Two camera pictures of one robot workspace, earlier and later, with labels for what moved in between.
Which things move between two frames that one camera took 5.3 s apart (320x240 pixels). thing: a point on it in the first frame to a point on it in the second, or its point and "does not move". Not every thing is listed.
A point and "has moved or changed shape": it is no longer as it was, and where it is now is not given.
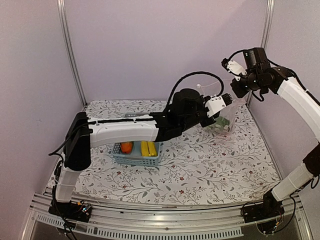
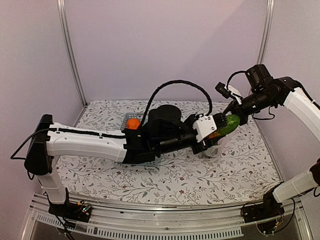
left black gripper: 209,122 to 206,144
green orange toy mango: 126,147 has moved or changed shape
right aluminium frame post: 270,8 does not move
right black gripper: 240,92 to 234,107
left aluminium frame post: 61,10 does not move
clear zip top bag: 225,123 has moved or changed shape
